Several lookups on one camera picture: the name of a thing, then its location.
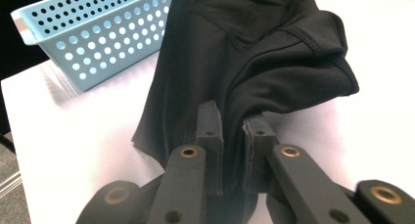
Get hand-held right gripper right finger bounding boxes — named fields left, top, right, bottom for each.
left=242, top=112, right=280, bottom=195

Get white table cover sheet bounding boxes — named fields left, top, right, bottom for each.
left=0, top=0, right=415, bottom=224

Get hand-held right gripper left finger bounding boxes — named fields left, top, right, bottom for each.
left=195, top=100, right=225, bottom=197

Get light blue plastic basket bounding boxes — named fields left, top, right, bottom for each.
left=10, top=0, right=175, bottom=93

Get black pants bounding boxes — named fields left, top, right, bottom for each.
left=131, top=0, right=360, bottom=224

